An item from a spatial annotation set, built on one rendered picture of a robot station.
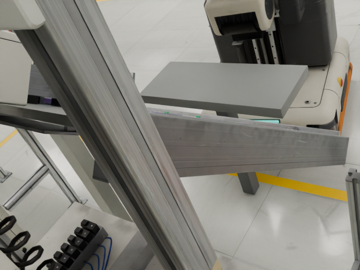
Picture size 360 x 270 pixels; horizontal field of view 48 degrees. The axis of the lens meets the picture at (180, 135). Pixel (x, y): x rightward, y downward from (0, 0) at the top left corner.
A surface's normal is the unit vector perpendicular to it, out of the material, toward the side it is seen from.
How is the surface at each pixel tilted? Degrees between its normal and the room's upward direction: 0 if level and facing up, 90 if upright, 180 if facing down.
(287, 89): 0
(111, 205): 90
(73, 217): 0
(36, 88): 90
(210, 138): 90
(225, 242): 0
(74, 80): 90
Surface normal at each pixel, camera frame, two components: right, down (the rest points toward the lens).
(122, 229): -0.32, -0.74
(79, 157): 0.84, 0.07
